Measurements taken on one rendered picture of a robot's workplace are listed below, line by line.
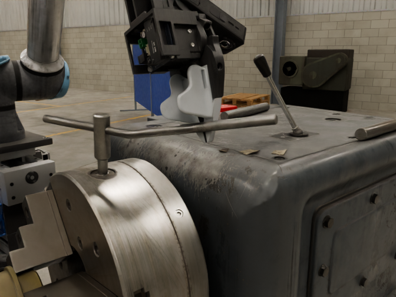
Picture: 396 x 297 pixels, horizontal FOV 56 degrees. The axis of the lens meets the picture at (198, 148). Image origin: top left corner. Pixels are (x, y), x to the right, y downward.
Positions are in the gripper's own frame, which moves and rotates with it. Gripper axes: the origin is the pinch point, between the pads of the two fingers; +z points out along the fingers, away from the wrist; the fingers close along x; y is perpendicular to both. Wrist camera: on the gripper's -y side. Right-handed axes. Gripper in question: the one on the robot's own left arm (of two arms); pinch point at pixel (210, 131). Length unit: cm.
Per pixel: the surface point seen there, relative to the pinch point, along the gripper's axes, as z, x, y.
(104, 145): -1.4, -11.9, 8.9
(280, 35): -263, -582, -820
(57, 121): -6.3, -17.5, 12.5
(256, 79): -174, -700, -818
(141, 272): 14.8, -5.8, 10.4
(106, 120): -4.5, -10.5, 8.5
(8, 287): 13.8, -18.1, 22.6
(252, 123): 0.4, 6.6, -0.6
